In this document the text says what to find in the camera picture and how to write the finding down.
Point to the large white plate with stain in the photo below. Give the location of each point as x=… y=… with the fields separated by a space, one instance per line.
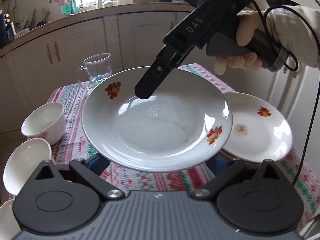
x=259 y=130

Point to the white gloved right hand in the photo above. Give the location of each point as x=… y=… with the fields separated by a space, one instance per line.
x=293 y=28

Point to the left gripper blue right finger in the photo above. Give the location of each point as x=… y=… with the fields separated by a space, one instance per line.
x=218 y=163

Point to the glass mug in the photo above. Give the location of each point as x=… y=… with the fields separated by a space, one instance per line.
x=97 y=67

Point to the black electric kettle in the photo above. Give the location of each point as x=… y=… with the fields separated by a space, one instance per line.
x=7 y=30

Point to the patterned tablecloth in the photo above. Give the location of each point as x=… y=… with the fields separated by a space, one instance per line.
x=75 y=145

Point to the white lower cabinets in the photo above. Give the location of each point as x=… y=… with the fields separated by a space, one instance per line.
x=47 y=57

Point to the black wok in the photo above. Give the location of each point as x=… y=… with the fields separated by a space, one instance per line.
x=281 y=2

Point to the white bowl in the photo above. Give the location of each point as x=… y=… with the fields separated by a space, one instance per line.
x=9 y=227
x=47 y=122
x=23 y=161

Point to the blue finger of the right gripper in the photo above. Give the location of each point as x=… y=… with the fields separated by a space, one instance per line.
x=156 y=78

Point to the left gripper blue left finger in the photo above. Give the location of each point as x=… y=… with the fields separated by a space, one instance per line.
x=97 y=164

